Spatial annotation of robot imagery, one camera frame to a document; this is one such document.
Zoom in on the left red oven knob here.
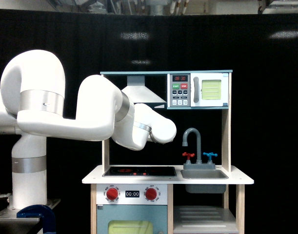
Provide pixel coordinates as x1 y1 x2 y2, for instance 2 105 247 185
106 188 119 201

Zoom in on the red faucet handle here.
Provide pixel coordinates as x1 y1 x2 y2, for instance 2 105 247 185
182 152 195 164

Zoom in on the teal toy oven door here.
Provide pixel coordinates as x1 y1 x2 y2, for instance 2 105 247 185
97 204 168 234

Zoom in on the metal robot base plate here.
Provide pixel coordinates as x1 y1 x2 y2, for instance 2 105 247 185
0 198 61 223

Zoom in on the blue C-clamp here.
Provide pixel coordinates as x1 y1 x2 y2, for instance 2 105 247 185
17 205 57 234

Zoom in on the grey lower shelf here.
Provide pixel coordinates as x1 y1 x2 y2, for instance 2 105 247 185
174 206 239 234

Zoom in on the grey toy faucet spout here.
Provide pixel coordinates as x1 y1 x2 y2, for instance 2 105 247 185
182 127 216 171

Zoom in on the white toy microwave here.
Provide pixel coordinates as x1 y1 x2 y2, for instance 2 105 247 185
167 70 232 109

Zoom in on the grey toy sink basin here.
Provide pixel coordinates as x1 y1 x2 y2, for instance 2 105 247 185
181 169 229 194

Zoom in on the black backdrop curtain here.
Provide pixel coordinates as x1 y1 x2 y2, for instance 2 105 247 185
0 10 298 234

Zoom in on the black toy stovetop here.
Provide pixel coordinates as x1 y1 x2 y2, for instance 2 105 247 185
102 166 176 177

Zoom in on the red oven knob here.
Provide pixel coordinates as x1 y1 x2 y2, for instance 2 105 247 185
145 188 157 200
106 188 119 201

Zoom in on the right red oven knob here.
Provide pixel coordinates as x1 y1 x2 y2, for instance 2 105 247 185
145 188 157 200

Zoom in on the grey toy range hood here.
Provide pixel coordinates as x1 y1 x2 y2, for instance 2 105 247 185
122 75 166 109

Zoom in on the wooden toy kitchen frame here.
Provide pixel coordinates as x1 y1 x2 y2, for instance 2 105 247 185
83 70 253 234

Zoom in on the blue faucet handle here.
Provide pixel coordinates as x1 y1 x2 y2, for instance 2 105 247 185
203 152 218 164

